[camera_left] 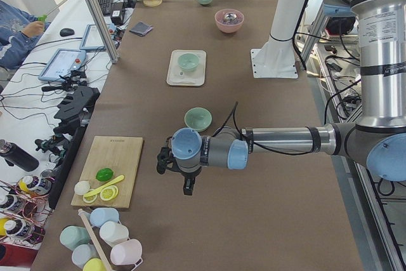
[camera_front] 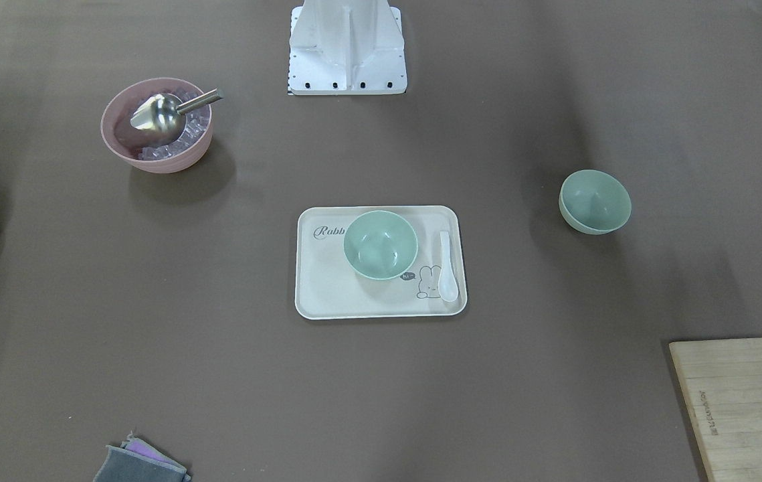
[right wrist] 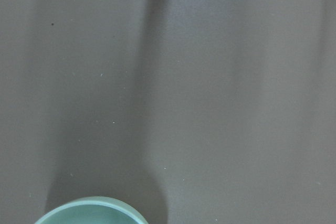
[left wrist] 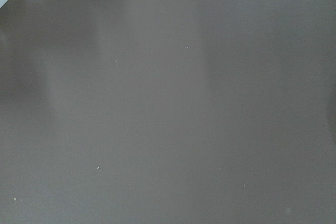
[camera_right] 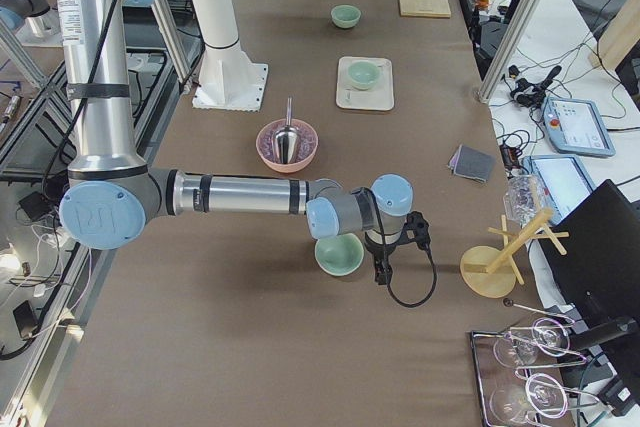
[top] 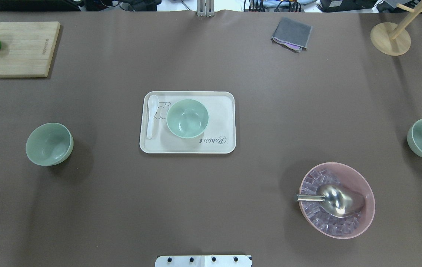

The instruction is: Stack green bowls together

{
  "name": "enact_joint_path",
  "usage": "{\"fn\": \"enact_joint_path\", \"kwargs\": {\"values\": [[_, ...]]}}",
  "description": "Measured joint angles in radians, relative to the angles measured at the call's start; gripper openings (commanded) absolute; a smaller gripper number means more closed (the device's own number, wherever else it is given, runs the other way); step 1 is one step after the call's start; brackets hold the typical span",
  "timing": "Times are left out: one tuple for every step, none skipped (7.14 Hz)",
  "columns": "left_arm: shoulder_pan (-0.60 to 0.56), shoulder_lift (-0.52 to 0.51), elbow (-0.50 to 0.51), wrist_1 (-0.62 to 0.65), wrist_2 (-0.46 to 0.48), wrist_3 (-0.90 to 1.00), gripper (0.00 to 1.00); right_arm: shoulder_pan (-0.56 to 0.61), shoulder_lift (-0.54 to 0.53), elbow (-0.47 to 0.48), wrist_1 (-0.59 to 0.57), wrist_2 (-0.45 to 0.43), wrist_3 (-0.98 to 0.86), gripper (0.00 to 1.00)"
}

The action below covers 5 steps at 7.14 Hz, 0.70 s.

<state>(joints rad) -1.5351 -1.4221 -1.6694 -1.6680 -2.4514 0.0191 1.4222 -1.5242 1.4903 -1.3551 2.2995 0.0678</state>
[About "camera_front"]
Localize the clear ice cubes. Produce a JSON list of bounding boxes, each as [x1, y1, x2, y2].
[[128, 90, 207, 161]]

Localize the green bowl on tray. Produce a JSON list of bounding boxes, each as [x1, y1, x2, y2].
[[342, 210, 419, 280]]

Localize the green bowl robot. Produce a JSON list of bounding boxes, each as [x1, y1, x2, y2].
[[559, 169, 632, 235]]

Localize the cream rabbit tray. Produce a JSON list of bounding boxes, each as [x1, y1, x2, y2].
[[294, 206, 468, 320]]

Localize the white ceramic spoon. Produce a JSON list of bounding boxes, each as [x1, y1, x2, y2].
[[438, 231, 458, 303]]

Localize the pink bowl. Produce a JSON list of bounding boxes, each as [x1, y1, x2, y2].
[[100, 77, 213, 174]]

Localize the wooden cutting board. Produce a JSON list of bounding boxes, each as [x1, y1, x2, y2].
[[669, 337, 762, 481]]

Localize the purple cloth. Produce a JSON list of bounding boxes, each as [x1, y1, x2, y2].
[[120, 432, 187, 473]]

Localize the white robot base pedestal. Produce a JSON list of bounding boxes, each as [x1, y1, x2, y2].
[[287, 1, 408, 96]]

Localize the metal ice scoop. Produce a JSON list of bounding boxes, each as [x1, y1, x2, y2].
[[130, 89, 225, 135]]

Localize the grey folded cloth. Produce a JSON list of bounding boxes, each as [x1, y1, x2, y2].
[[93, 447, 192, 481]]

